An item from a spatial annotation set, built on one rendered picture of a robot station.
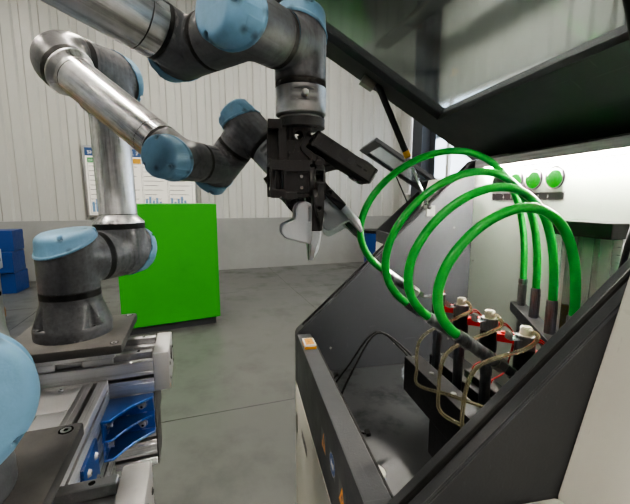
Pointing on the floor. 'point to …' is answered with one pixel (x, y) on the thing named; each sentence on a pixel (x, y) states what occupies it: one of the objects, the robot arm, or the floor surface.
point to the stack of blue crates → (13, 256)
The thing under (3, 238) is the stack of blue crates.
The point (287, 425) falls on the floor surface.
